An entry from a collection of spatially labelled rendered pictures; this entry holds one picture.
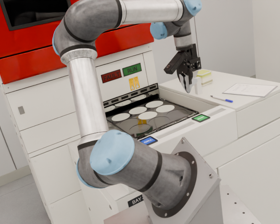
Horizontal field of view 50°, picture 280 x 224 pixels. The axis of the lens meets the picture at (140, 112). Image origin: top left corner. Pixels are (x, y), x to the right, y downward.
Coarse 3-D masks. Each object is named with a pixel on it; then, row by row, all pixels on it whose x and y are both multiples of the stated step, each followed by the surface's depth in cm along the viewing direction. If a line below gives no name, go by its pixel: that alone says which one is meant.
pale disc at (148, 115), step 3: (141, 114) 160; (144, 114) 159; (147, 114) 158; (150, 114) 158; (153, 114) 157; (156, 114) 156; (141, 117) 156; (144, 117) 155; (147, 117) 155; (150, 117) 154
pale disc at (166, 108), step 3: (165, 105) 165; (168, 105) 164; (171, 105) 164; (156, 108) 164; (159, 108) 163; (162, 108) 162; (165, 108) 161; (168, 108) 160; (171, 108) 160; (159, 111) 159; (162, 111) 158; (165, 111) 158
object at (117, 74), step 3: (111, 72) 165; (114, 72) 166; (117, 72) 166; (102, 75) 163; (105, 75) 163; (108, 75) 164; (111, 75) 165; (114, 75) 166; (117, 75) 167; (120, 75) 168; (102, 78) 163; (105, 78) 164; (108, 78) 165; (111, 78) 166; (114, 78) 166; (105, 81) 164
